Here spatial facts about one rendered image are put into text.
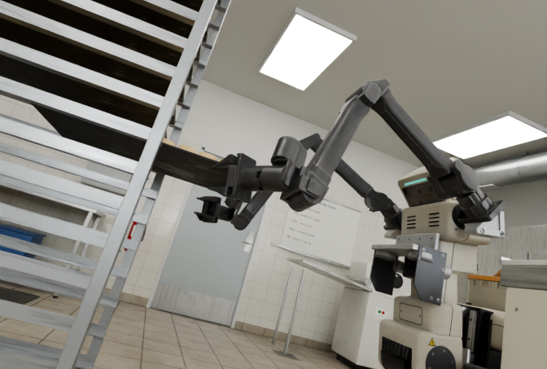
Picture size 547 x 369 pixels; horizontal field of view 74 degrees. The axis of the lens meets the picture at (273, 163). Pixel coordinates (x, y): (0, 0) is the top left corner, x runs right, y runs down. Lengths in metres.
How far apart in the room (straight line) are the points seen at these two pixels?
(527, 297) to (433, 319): 0.39
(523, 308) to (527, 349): 0.08
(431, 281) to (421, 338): 0.17
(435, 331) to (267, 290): 3.92
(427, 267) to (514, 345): 0.36
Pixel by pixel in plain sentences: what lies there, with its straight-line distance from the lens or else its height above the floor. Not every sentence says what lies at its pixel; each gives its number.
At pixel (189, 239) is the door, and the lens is 4.86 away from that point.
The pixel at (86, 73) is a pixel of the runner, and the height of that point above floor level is 1.05.
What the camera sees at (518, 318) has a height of 0.77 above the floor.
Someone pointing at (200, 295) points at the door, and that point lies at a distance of 4.92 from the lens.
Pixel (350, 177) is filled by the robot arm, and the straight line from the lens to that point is 1.53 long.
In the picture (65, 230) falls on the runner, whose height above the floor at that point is 0.69.
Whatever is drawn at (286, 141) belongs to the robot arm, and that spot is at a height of 1.00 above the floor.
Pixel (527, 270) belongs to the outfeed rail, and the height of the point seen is 0.88.
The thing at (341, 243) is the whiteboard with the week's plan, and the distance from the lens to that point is 5.45.
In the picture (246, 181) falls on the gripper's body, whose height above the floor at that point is 0.89.
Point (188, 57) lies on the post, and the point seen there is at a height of 1.18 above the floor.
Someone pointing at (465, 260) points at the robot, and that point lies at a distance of 1.40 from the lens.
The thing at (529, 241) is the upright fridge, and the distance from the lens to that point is 5.16.
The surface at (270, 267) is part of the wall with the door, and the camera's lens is 5.06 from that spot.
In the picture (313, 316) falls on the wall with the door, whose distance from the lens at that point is 5.35.
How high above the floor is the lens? 0.71
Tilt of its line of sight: 17 degrees up
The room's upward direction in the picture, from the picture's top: 16 degrees clockwise
